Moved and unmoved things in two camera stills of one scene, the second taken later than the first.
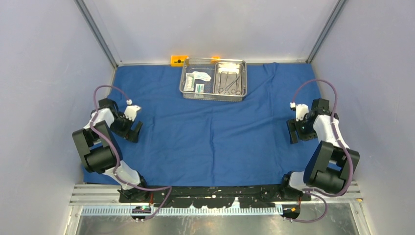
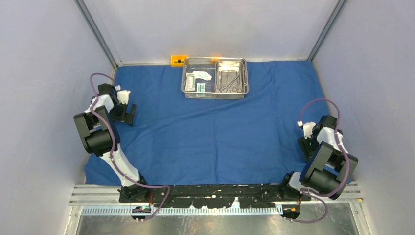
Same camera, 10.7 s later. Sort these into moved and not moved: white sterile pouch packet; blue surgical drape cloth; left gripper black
Moved: left gripper black
Not moved: blue surgical drape cloth; white sterile pouch packet
